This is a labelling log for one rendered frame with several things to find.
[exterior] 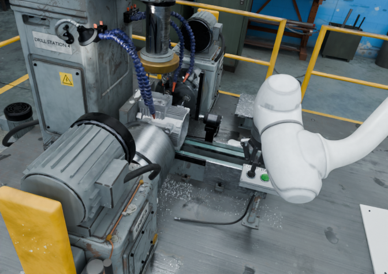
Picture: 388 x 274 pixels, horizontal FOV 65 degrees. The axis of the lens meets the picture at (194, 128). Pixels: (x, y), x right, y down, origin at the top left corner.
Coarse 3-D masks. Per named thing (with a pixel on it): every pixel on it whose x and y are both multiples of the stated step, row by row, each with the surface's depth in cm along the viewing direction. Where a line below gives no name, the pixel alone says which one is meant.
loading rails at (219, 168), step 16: (192, 144) 145; (208, 144) 147; (224, 144) 145; (176, 160) 139; (192, 160) 137; (208, 160) 137; (224, 160) 145; (240, 160) 143; (192, 176) 142; (208, 176) 138; (224, 176) 136; (240, 192) 139
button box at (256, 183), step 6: (246, 168) 112; (258, 168) 112; (246, 174) 110; (258, 174) 110; (240, 180) 109; (246, 180) 109; (252, 180) 109; (258, 180) 109; (246, 186) 112; (252, 186) 111; (258, 186) 109; (264, 186) 108; (270, 186) 108; (270, 192) 110; (276, 192) 109
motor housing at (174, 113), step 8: (168, 112) 132; (176, 112) 132; (184, 112) 132; (152, 120) 132; (160, 120) 132; (168, 120) 131; (176, 120) 131; (184, 120) 144; (160, 128) 130; (176, 128) 130; (184, 128) 145; (168, 136) 131; (176, 136) 130; (184, 136) 145; (176, 144) 133
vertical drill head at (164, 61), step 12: (156, 12) 108; (168, 12) 110; (156, 24) 110; (168, 24) 112; (156, 36) 113; (168, 36) 116; (144, 48) 121; (156, 48) 115; (168, 48) 119; (144, 60) 117; (156, 60) 116; (168, 60) 118; (156, 72) 116; (168, 72) 118
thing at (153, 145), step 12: (132, 132) 107; (144, 132) 108; (156, 132) 111; (144, 144) 104; (156, 144) 107; (168, 144) 112; (144, 156) 100; (156, 156) 104; (168, 156) 111; (168, 168) 111
